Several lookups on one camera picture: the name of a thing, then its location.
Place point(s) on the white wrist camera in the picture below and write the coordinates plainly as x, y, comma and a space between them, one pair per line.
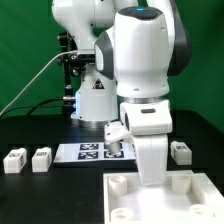
114, 132

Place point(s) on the white base tag plate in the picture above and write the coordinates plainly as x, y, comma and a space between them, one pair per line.
92, 152

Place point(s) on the white square table top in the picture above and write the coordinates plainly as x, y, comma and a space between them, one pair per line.
184, 197

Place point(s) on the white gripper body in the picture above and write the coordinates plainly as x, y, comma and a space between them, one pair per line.
149, 125

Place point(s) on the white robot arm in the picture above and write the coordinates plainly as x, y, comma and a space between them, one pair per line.
125, 54

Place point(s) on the black camera stand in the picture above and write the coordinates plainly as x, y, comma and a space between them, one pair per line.
67, 73

